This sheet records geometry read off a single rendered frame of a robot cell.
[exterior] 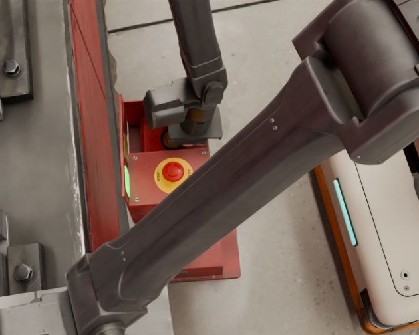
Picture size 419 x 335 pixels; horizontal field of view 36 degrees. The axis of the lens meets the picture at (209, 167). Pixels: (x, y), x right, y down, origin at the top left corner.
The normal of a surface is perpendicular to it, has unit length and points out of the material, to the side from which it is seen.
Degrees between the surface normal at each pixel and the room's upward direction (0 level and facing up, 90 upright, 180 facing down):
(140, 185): 0
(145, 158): 0
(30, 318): 25
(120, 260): 46
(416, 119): 82
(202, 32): 79
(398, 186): 0
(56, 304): 30
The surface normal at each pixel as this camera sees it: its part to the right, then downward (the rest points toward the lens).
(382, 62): -0.45, -0.29
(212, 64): 0.39, 0.78
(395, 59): -0.21, -0.41
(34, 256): -0.01, -0.35
